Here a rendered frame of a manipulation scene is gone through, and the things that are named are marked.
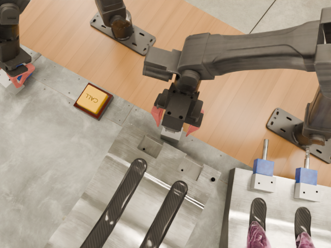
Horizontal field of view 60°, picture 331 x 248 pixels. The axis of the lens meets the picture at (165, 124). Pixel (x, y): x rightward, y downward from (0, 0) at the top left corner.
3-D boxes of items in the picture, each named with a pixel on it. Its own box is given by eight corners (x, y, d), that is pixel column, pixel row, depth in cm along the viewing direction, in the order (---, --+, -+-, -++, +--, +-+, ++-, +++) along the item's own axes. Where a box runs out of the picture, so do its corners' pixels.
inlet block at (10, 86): (37, 52, 84) (29, 43, 79) (49, 63, 84) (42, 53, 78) (3, 84, 81) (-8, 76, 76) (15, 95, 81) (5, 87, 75)
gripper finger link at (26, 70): (13, 98, 75) (11, 72, 68) (-6, 80, 76) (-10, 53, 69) (35, 86, 79) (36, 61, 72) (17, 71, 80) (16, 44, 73)
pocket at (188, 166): (183, 155, 72) (185, 153, 69) (203, 166, 72) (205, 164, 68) (175, 171, 71) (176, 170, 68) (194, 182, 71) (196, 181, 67)
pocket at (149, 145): (147, 135, 73) (146, 132, 70) (165, 145, 73) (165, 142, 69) (137, 150, 72) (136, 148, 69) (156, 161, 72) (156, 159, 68)
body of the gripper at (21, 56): (9, 73, 69) (8, 48, 64) (-19, 47, 70) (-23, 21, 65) (32, 63, 73) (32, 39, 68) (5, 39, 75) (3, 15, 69)
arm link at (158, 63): (140, 86, 64) (139, 62, 52) (150, 52, 66) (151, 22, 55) (190, 100, 64) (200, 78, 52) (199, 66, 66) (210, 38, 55)
